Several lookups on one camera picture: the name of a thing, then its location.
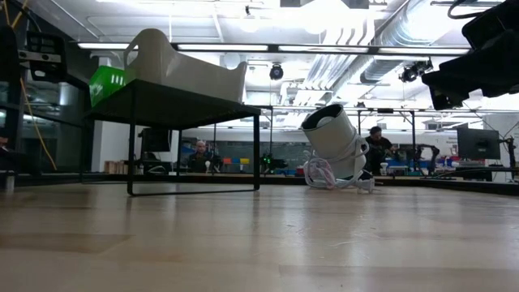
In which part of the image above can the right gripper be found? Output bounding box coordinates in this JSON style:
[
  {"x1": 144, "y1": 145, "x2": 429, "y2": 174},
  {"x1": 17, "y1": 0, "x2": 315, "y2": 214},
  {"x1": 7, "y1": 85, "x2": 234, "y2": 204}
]
[{"x1": 421, "y1": 30, "x2": 519, "y2": 111}]

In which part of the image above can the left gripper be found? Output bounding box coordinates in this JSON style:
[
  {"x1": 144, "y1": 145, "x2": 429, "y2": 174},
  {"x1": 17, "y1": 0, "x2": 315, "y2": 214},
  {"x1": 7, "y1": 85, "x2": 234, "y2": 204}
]
[{"x1": 24, "y1": 31, "x2": 68, "y2": 84}]

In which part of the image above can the green plastic basket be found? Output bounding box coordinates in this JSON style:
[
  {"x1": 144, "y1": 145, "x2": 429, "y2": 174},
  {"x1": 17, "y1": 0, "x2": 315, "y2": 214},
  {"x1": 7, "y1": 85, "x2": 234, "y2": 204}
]
[{"x1": 88, "y1": 65, "x2": 137, "y2": 109}]

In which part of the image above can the white plastic bin with handle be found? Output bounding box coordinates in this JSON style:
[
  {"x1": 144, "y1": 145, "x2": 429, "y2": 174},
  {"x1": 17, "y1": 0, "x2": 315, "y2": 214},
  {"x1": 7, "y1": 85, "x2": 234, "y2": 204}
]
[{"x1": 123, "y1": 28, "x2": 248, "y2": 105}]

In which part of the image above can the black ceiling spotlight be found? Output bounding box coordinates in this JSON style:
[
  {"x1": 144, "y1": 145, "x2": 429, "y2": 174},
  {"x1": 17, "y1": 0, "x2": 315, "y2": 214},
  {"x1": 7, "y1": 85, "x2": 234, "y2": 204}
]
[
  {"x1": 268, "y1": 63, "x2": 285, "y2": 81},
  {"x1": 398, "y1": 58, "x2": 434, "y2": 84}
]

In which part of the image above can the black computer monitor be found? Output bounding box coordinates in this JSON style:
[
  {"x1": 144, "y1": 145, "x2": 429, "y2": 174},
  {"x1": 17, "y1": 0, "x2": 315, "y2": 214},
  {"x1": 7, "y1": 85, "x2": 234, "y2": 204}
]
[
  {"x1": 457, "y1": 127, "x2": 502, "y2": 161},
  {"x1": 139, "y1": 127, "x2": 172, "y2": 154}
]

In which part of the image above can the person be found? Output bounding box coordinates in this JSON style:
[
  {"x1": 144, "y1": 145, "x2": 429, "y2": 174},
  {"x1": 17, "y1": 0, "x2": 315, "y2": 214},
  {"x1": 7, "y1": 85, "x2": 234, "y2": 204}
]
[
  {"x1": 187, "y1": 140, "x2": 216, "y2": 174},
  {"x1": 363, "y1": 125, "x2": 401, "y2": 176}
]

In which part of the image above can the wooden crate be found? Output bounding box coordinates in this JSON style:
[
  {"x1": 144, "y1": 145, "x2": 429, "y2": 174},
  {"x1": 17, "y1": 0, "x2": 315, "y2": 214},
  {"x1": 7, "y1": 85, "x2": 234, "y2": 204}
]
[{"x1": 104, "y1": 160, "x2": 141, "y2": 175}]

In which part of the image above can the black perforated metal shelf riser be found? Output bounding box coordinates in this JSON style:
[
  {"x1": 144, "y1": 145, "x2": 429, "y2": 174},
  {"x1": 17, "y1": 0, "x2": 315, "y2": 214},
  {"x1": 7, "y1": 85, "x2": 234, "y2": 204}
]
[{"x1": 83, "y1": 79, "x2": 263, "y2": 197}]

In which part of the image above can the long ceiling light strip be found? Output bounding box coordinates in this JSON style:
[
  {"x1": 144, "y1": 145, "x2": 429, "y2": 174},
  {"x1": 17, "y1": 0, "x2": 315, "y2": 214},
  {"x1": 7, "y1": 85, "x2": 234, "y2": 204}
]
[{"x1": 76, "y1": 41, "x2": 471, "y2": 57}]

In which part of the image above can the yellow extension cable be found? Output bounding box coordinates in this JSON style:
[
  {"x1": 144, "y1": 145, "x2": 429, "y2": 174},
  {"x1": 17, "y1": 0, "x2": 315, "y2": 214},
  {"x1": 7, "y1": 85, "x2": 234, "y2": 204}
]
[{"x1": 0, "y1": 0, "x2": 58, "y2": 171}]

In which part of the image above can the black right camera cable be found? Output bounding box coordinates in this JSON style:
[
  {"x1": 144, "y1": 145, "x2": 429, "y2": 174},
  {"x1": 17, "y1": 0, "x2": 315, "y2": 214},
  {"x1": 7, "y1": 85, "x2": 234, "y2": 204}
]
[{"x1": 447, "y1": 0, "x2": 506, "y2": 20}]

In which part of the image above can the black metal table frame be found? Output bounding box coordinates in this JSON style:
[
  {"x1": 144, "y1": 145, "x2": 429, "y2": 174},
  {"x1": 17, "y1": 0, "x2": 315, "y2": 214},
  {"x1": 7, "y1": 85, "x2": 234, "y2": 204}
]
[{"x1": 354, "y1": 107, "x2": 417, "y2": 145}]

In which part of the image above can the black aluminium table frame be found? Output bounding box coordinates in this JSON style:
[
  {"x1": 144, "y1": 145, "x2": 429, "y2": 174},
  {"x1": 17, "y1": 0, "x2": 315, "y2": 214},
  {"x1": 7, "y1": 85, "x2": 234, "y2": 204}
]
[{"x1": 0, "y1": 172, "x2": 519, "y2": 195}]

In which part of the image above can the white mug with cable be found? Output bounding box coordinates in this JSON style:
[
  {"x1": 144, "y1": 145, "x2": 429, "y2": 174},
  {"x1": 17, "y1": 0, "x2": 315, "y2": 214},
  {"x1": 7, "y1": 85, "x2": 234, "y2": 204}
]
[{"x1": 299, "y1": 103, "x2": 371, "y2": 182}]

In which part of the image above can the white lamp cable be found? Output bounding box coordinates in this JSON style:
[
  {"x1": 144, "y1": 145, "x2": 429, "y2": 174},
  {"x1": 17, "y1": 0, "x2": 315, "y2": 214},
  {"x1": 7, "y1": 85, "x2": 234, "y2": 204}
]
[{"x1": 302, "y1": 156, "x2": 376, "y2": 194}]

